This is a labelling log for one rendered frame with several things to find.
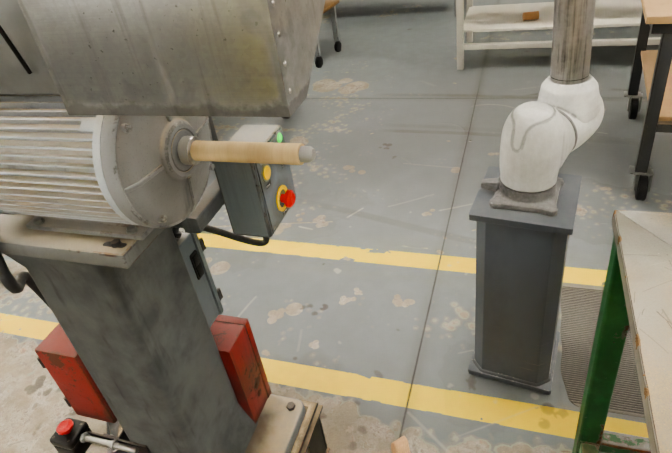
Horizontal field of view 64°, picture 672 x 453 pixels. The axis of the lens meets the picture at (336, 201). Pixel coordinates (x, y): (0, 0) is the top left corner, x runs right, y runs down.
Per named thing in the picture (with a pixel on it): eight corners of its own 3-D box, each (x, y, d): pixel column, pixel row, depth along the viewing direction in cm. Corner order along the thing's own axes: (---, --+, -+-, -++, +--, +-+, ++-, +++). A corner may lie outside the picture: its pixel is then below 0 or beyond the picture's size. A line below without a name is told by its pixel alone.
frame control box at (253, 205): (175, 264, 125) (137, 169, 110) (218, 210, 141) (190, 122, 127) (270, 274, 117) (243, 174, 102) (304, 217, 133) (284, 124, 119)
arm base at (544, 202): (488, 173, 168) (488, 158, 165) (563, 181, 159) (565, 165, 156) (474, 205, 155) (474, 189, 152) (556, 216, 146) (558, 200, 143)
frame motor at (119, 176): (-26, 242, 95) (-112, 110, 81) (75, 165, 116) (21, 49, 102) (166, 265, 82) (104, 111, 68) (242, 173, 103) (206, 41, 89)
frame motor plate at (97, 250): (-31, 250, 99) (-42, 234, 97) (59, 181, 117) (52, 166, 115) (128, 270, 87) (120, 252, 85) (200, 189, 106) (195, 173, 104)
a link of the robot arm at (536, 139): (487, 181, 154) (489, 112, 142) (521, 155, 163) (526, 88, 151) (539, 200, 143) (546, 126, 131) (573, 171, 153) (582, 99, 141)
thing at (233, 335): (180, 409, 157) (138, 322, 137) (201, 374, 167) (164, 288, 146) (256, 425, 149) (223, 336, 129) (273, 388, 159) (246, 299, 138)
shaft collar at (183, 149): (183, 170, 85) (172, 147, 82) (196, 152, 88) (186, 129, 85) (194, 171, 84) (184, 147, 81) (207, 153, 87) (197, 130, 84)
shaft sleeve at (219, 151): (195, 164, 84) (187, 148, 82) (204, 152, 86) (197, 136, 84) (300, 169, 78) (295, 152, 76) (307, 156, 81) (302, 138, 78)
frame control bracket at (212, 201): (185, 232, 110) (179, 217, 108) (226, 183, 125) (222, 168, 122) (201, 234, 109) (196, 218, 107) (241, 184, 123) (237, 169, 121)
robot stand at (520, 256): (484, 318, 210) (488, 165, 172) (559, 335, 199) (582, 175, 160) (467, 373, 190) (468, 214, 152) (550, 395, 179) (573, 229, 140)
